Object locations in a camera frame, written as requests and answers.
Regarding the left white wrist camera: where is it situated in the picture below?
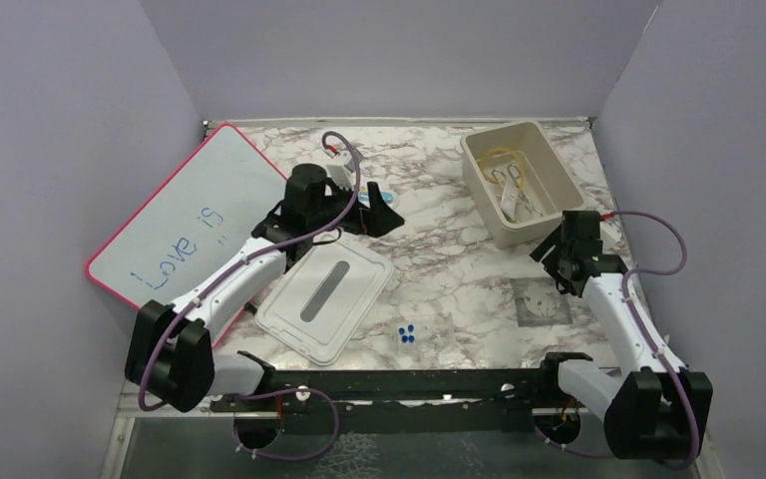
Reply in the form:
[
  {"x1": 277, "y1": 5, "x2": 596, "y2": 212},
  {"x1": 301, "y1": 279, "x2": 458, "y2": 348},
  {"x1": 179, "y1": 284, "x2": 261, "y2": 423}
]
[{"x1": 325, "y1": 162, "x2": 356, "y2": 192}]

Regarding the white plastic bin lid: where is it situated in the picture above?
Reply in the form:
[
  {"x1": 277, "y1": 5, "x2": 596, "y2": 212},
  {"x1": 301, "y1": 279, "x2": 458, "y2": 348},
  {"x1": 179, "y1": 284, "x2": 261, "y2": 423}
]
[{"x1": 255, "y1": 241, "x2": 394, "y2": 366}]

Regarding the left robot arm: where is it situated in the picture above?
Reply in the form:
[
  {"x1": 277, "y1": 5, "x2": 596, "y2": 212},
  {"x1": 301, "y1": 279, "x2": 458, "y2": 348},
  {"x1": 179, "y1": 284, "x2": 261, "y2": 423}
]
[{"x1": 125, "y1": 164, "x2": 405, "y2": 412}]

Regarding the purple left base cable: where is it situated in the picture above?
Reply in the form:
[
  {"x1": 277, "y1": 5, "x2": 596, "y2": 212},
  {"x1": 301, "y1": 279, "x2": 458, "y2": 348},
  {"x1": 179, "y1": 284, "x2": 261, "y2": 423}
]
[{"x1": 233, "y1": 388, "x2": 343, "y2": 464}]

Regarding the beige plastic bin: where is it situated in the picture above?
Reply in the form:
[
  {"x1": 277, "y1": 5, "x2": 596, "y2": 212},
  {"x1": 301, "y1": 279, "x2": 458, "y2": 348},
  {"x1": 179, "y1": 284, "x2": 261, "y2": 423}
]
[{"x1": 460, "y1": 120, "x2": 586, "y2": 249}]

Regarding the tan rubber tubing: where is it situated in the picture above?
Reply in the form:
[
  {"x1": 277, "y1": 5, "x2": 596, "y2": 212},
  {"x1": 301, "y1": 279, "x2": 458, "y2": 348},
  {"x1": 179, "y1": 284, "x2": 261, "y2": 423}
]
[{"x1": 477, "y1": 148, "x2": 527, "y2": 190}]

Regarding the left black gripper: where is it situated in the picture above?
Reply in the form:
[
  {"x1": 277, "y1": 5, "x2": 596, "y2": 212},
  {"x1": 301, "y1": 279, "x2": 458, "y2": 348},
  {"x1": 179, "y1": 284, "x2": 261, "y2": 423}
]
[{"x1": 308, "y1": 177, "x2": 404, "y2": 239}]

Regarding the pink framed whiteboard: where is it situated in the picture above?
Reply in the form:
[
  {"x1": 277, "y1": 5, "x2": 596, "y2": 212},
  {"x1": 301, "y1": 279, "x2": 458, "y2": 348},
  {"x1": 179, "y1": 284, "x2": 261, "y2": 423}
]
[{"x1": 85, "y1": 124, "x2": 287, "y2": 338}]

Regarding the blue packaged item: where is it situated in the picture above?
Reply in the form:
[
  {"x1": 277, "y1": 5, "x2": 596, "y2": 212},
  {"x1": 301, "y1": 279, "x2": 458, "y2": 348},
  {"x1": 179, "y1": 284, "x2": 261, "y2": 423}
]
[{"x1": 357, "y1": 190, "x2": 399, "y2": 209}]

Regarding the clear zip bag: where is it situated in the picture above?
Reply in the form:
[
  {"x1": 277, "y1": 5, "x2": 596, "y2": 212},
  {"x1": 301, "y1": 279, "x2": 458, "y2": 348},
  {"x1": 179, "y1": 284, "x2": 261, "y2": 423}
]
[{"x1": 499, "y1": 180, "x2": 521, "y2": 223}]

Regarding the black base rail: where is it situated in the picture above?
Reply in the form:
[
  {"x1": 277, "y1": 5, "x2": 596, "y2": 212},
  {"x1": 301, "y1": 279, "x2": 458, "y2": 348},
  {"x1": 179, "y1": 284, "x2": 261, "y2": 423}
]
[{"x1": 209, "y1": 368, "x2": 584, "y2": 442}]

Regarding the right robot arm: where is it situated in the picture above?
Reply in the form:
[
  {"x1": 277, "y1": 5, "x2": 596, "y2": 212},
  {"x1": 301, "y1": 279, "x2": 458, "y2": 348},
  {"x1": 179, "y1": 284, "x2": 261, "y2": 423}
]
[{"x1": 531, "y1": 210, "x2": 713, "y2": 469}]

